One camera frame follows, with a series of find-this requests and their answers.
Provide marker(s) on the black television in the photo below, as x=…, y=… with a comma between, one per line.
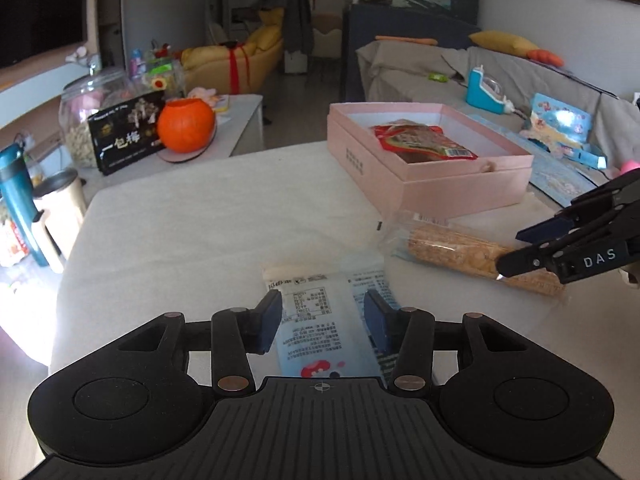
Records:
x=34, y=27

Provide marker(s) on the pink cardboard box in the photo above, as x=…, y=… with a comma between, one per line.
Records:
x=497, y=178

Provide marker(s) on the yellow sofa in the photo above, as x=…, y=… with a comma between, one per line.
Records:
x=240, y=68

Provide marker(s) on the teal thermos bottle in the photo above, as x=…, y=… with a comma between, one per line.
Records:
x=17, y=192

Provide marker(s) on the glass jar with nuts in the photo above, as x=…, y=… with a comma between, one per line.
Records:
x=84, y=97

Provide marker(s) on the long corn snack packet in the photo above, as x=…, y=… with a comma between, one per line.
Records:
x=446, y=245

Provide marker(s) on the yellow pillow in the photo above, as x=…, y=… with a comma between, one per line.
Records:
x=503, y=42

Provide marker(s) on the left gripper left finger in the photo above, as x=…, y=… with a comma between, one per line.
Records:
x=230, y=336

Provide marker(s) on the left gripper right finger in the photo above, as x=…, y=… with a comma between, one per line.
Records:
x=413, y=335

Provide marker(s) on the grey covered sofa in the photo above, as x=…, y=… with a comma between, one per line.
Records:
x=393, y=71

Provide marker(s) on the orange pumpkin bucket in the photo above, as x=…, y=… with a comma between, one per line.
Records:
x=186, y=125

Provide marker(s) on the blue white snack bag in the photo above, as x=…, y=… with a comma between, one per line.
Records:
x=323, y=333

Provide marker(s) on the black plum gift box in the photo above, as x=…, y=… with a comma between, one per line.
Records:
x=126, y=132

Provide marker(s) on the white steel cup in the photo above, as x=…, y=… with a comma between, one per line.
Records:
x=60, y=212

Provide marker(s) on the colourful children book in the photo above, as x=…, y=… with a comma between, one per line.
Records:
x=563, y=130

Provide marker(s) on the red meat snack packet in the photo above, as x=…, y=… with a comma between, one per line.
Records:
x=416, y=143

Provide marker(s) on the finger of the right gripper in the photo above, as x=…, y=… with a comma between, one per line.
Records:
x=584, y=209
x=533, y=258

